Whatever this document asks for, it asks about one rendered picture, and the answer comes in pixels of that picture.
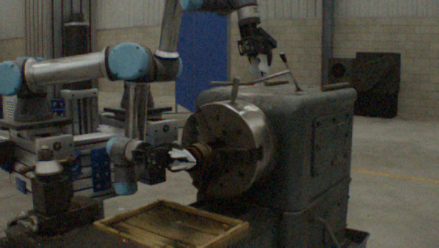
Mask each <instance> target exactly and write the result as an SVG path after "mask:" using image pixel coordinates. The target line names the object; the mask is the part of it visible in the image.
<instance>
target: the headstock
mask: <svg viewBox="0 0 439 248"><path fill-rule="evenodd" d="M256 85H257V86H247V87H238V96H237V97H236V98H235V100H242V101H245V102H248V103H252V104H254V105H255V106H257V107H258V108H259V109H260V110H261V111H262V112H263V113H264V114H265V115H266V116H267V117H268V119H269V120H270V122H271V124H272V126H273V127H274V131H275V133H276V136H277V139H278V157H277V162H276V166H275V168H274V172H273V173H272V174H271V176H270V177H269V179H268V180H267V181H266V182H265V183H263V184H262V185H260V186H259V187H257V188H254V189H252V190H251V191H247V192H245V193H243V194H241V195H238V196H236V197H233V198H232V199H237V200H241V201H244V202H250V203H253V204H256V205H260V206H269V207H272V208H275V209H279V210H284V211H288V212H289V211H292V212H296V211H300V210H302V209H303V208H305V207H306V206H308V202H309V201H310V200H311V199H312V198H314V197H316V196H317V195H319V194H321V193H322V192H323V191H325V190H326V189H328V188H330V187H331V186H333V185H334V184H336V183H337V182H338V181H341V180H342V179H344V178H346V177H347V176H350V163H351V147H352V131H353V115H354V101H355V100H356V99H357V91H356V89H354V88H349V87H347V88H342V89H334V90H329V91H322V90H321V86H304V85H301V84H297V85H298V86H299V87H300V88H301V89H303V90H304V91H295V90H296V85H295V84H279V85H272V86H265V85H264V84H256ZM230 92H231V87H230V88H225V89H211V90H205V91H203V92H202V93H200V94H199V96H198V98H197V100H196V101H195V112H196V111H197V110H198V109H200V106H202V105H203V104H208V103H213V102H218V101H230V100H231V96H230ZM273 93H276V94H273ZM283 93H288V94H286V95H283ZM296 93H300V94H296ZM283 120H284V122H283ZM282 130H283V131H282ZM293 142H294V143H293Z"/></svg>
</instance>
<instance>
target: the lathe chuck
mask: <svg viewBox="0 0 439 248"><path fill-rule="evenodd" d="M227 102H230V101H218V102H213V103H208V104H203V105H202V106H200V109H201V111H202V113H203V115H204V116H205V119H206V121H207V123H208V124H209V127H210V129H211V131H212V133H213V135H214V137H215V138H219V140H218V141H217V142H215V143H213V144H210V145H209V146H210V147H211V148H212V149H216V148H220V147H222V142H225V143H226V145H227V146H230V147H242V148H259V147H261V159H260V160H257V161H254V160H252V161H250V162H247V163H241V162H231V163H223V164H222V165H218V166H217V167H216V169H215V172H214V173H213V175H212V178H211V180H210V182H209V186H208V187H207V189H206V192H205V193H208V194H210V195H212V196H214V197H217V198H220V199H230V198H233V197H236V196H238V195H241V194H243V193H245V192H247V191H251V190H252V189H254V188H256V187H257V186H259V185H260V184H261V183H262V182H263V181H264V179H265V178H266V176H267V174H268V173H269V171H270V168H271V165H272V161H273V144H272V139H271V137H270V132H269V130H268V128H267V126H266V124H265V122H264V121H263V120H262V118H261V117H260V116H259V114H258V113H257V112H256V111H254V109H253V108H251V107H250V106H248V105H247V104H244V103H242V102H237V101H235V103H236V104H228V103H227ZM190 131H191V128H190V126H189V124H188V122H187V121H186V122H185V124H184V127H183V135H182V140H181V145H182V146H183V147H186V146H188V145H190V144H189V142H188V141H189V140H191V138H190V135H189V132H190ZM256 182H258V184H257V185H256V186H255V187H253V188H251V187H252V186H253V185H254V184H255V183H256Z"/></svg>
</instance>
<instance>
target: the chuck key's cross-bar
mask: <svg viewBox="0 0 439 248"><path fill-rule="evenodd" d="M289 73H291V71H290V70H287V71H283V72H280V73H277V74H274V75H270V76H265V77H262V78H258V79H254V80H252V81H250V82H240V83H239V85H240V86H250V85H251V84H254V83H257V82H262V81H264V80H267V79H270V78H277V77H279V76H282V75H287V74H289ZM209 84H210V85H211V86H234V82H210V83H209Z"/></svg>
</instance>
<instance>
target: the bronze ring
mask: <svg viewBox="0 0 439 248"><path fill-rule="evenodd" d="M185 150H187V151H188V152H189V153H190V154H191V155H192V156H193V157H194V159H195V160H196V165H195V166H193V167H192V168H190V169H188V170H185V171H187V172H193V171H194V172H198V171H201V172H205V171H207V170H209V169H210V167H211V166H212V161H213V156H212V151H211V150H212V148H211V147H210V146H208V145H207V144H206V143H205V142H202V141H196V142H194V143H193V144H190V145H188V146H186V147H185Z"/></svg>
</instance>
